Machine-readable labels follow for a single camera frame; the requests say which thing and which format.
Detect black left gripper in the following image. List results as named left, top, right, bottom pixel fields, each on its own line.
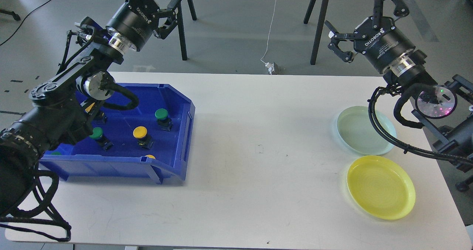
left=106, top=0, right=182, bottom=52

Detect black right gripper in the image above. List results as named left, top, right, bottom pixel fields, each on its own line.
left=324, top=0, right=415, bottom=74

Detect yellow push button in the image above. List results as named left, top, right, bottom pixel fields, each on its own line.
left=85, top=103, right=108, bottom=124
left=132, top=126, right=154, bottom=149

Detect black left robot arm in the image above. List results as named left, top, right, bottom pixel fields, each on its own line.
left=1, top=0, right=187, bottom=218

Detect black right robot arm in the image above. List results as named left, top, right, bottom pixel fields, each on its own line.
left=325, top=0, right=473, bottom=172

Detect pale green plate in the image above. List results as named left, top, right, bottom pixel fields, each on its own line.
left=336, top=106, right=394, bottom=155

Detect yellow plate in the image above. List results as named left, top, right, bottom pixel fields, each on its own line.
left=346, top=155, right=416, bottom=221

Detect black tripod legs left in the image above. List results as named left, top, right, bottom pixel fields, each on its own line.
left=176, top=0, right=197, bottom=61

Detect black tripod legs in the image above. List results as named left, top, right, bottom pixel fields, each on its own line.
left=303, top=0, right=329, bottom=65
left=176, top=0, right=197, bottom=61

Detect black tripod legs right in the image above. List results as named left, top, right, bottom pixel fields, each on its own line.
left=303, top=0, right=329, bottom=65

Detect white power adapter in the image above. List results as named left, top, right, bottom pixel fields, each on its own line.
left=265, top=62, right=279, bottom=75

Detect blue plastic bin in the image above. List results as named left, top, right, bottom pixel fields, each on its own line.
left=39, top=19, right=195, bottom=185

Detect white cable on floor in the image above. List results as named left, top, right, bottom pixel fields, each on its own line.
left=260, top=0, right=281, bottom=64

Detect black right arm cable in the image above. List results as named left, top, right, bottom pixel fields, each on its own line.
left=368, top=83, right=473, bottom=171

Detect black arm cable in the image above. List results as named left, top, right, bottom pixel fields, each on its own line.
left=0, top=169, right=72, bottom=242
left=368, top=83, right=473, bottom=171

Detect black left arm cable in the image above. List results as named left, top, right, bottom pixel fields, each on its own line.
left=0, top=169, right=72, bottom=242

